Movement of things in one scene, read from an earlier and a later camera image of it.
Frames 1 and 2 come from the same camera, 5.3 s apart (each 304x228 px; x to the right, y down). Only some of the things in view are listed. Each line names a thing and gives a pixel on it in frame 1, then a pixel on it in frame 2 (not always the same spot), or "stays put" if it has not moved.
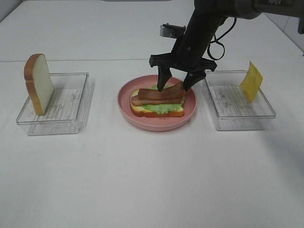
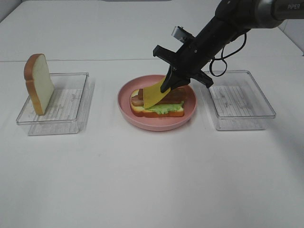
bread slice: [141, 111] stays put
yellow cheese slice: [251, 83] -> [152, 95]
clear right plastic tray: [233, 110] stays put
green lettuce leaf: [165, 109] stays put
